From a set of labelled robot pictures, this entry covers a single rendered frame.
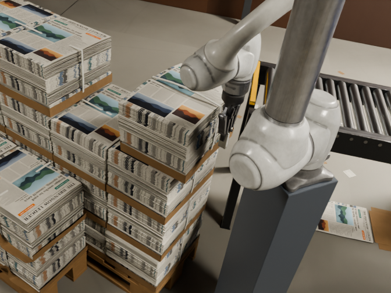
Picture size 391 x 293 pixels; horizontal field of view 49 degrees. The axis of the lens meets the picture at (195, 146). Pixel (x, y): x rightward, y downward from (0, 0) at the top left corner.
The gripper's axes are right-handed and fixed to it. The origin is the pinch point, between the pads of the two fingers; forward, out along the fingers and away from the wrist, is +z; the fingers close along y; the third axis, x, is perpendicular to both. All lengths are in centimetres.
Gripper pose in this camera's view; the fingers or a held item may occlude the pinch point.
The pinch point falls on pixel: (223, 139)
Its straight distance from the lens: 150.4
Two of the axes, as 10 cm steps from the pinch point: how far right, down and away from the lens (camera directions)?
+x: 8.4, 4.1, -3.4
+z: -1.3, 7.7, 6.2
